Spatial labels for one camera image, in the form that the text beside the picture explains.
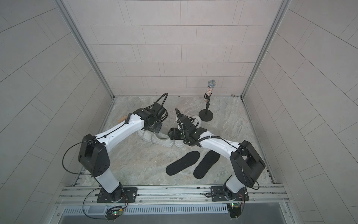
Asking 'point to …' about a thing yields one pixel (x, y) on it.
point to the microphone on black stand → (206, 115)
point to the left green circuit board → (113, 213)
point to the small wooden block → (122, 119)
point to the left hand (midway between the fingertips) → (157, 126)
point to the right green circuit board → (235, 209)
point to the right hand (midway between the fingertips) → (171, 134)
